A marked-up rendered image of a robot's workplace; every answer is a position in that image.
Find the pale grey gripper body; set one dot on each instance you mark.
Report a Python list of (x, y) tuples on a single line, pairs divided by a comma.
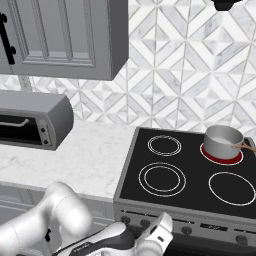
[(150, 249)]

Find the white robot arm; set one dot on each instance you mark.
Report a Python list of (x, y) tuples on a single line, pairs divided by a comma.
[(63, 210)]

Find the dark round stove knob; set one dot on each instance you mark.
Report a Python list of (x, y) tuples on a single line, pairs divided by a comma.
[(186, 230), (145, 223), (125, 219), (241, 239)]

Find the black glass-top stove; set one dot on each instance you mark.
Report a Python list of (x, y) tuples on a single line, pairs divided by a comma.
[(196, 180)]

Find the grey base cabinet run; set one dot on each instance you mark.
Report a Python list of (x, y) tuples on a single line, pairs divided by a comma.
[(20, 200)]

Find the small toaster oven knob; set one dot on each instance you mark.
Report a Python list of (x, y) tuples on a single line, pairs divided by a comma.
[(45, 142), (42, 130)]

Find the grey toaster oven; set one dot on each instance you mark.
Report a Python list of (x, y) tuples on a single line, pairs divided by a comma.
[(50, 110)]

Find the toaster oven glass door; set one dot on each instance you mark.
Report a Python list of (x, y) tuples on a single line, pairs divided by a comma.
[(16, 133)]

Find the grey panelled cupboard door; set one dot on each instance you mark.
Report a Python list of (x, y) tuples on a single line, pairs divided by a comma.
[(56, 33)]

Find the black range hood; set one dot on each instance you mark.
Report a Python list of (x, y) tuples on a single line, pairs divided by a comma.
[(225, 4)]

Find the grey wall cupboard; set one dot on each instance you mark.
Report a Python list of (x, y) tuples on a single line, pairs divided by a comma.
[(118, 36)]

